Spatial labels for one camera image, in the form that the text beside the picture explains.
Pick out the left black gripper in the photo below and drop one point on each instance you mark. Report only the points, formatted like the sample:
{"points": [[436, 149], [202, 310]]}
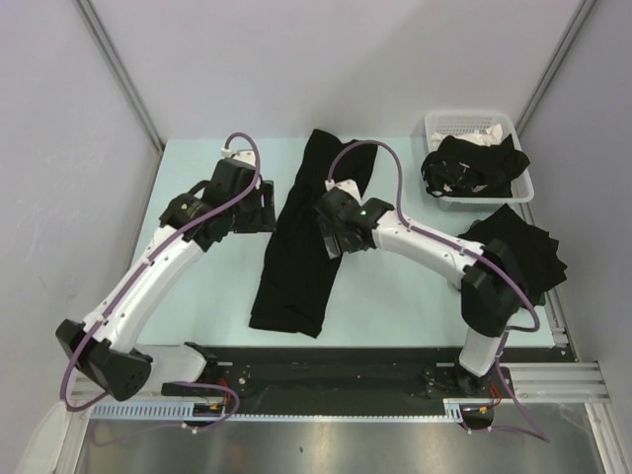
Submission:
{"points": [[264, 219]]}

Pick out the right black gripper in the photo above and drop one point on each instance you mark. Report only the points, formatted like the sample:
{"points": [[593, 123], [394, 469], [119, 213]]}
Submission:
{"points": [[329, 232]]}

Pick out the black t shirt blue logo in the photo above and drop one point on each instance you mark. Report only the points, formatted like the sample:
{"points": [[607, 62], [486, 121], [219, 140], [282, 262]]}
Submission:
{"points": [[298, 276]]}

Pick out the white plastic laundry basket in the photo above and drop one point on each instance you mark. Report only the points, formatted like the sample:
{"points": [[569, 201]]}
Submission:
{"points": [[457, 122]]}

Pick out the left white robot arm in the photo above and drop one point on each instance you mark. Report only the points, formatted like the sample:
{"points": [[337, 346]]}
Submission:
{"points": [[102, 346]]}

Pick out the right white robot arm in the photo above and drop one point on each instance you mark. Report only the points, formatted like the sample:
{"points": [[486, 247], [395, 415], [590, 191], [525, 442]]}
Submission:
{"points": [[487, 276]]}

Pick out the black shirts in basket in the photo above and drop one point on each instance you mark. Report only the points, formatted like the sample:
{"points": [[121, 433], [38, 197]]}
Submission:
{"points": [[459, 169]]}

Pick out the folded black shirt stack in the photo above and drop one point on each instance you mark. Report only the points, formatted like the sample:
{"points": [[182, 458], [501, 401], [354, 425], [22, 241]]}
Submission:
{"points": [[533, 248]]}

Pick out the white cloth in basket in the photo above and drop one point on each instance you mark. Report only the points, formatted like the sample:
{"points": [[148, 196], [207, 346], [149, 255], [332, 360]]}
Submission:
{"points": [[492, 135]]}

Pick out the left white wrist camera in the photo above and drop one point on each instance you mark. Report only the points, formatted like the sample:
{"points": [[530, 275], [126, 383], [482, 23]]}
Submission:
{"points": [[245, 157]]}

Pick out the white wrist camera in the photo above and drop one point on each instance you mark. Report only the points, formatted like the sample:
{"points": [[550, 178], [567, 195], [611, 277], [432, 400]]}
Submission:
{"points": [[245, 157], [348, 186]]}

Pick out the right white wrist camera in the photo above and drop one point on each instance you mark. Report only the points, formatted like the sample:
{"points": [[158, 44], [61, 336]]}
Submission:
{"points": [[348, 186]]}

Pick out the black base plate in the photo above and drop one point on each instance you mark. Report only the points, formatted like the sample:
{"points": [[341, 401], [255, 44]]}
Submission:
{"points": [[302, 376]]}

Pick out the left aluminium frame post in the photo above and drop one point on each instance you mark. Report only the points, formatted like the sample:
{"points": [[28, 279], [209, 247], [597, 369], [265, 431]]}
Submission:
{"points": [[108, 50]]}

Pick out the aluminium frame post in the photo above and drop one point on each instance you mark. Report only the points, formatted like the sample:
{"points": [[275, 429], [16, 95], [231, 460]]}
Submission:
{"points": [[555, 62], [108, 50]]}

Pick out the slotted cable duct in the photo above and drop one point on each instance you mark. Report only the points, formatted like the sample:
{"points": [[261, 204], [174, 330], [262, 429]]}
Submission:
{"points": [[203, 412]]}

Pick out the right aluminium frame post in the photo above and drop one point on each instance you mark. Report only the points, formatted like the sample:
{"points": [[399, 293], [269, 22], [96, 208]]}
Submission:
{"points": [[555, 62]]}

